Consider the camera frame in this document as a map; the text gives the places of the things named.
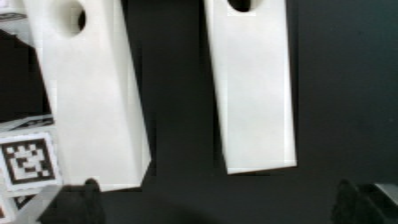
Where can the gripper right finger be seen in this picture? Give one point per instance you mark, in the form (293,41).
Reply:
(366,203)

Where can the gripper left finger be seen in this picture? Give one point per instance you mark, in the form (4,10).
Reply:
(64,205)

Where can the white chair leg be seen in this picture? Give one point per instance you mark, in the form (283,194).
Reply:
(29,165)

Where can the white chair side frame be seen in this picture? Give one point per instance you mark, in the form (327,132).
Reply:
(167,81)

